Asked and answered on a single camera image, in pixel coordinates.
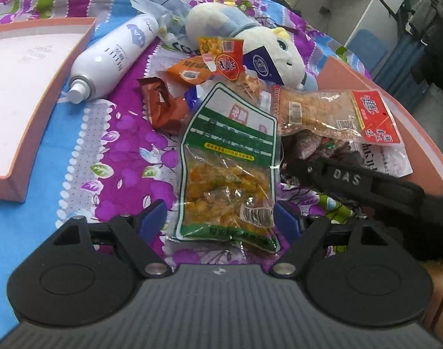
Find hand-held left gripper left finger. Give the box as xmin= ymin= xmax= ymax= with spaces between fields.
xmin=52 ymin=200 xmax=173 ymax=279

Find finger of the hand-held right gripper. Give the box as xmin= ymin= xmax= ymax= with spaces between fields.
xmin=285 ymin=157 xmax=426 ymax=209

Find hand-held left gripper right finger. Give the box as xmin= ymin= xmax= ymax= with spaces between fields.
xmin=270 ymin=201 xmax=389 ymax=279

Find dark red snack packet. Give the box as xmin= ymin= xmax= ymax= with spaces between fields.
xmin=287 ymin=131 xmax=364 ymax=168

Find deep pink cardboard box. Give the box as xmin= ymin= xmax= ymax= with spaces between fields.
xmin=316 ymin=56 xmax=443 ymax=197

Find green clear snack packet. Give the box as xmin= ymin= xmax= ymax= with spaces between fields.
xmin=168 ymin=82 xmax=284 ymax=255

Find brown snack packet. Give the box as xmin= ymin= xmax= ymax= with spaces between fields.
xmin=138 ymin=76 xmax=191 ymax=135

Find red yellow snack packet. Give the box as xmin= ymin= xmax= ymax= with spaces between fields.
xmin=198 ymin=36 xmax=245 ymax=81

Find white printed snack packet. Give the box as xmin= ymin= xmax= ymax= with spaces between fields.
xmin=352 ymin=142 xmax=413 ymax=179

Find clear snack packet red label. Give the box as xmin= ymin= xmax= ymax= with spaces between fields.
xmin=270 ymin=85 xmax=404 ymax=147

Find small clear snack packet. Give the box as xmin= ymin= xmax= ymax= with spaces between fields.
xmin=239 ymin=74 xmax=278 ymax=113

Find blue chair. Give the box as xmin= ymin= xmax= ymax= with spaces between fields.
xmin=347 ymin=29 xmax=393 ymax=77

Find orange snack packet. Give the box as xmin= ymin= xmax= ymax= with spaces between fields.
xmin=166 ymin=56 xmax=218 ymax=84

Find white spray bottle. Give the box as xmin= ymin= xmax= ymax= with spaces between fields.
xmin=68 ymin=13 xmax=160 ymax=104

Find shallow pink box lid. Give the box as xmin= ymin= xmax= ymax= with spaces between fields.
xmin=0 ymin=17 xmax=98 ymax=204

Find hanging dark clothes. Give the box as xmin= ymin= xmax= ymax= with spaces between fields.
xmin=407 ymin=0 xmax=443 ymax=91

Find white blue plush toy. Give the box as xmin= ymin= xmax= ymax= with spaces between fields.
xmin=185 ymin=0 xmax=318 ymax=91

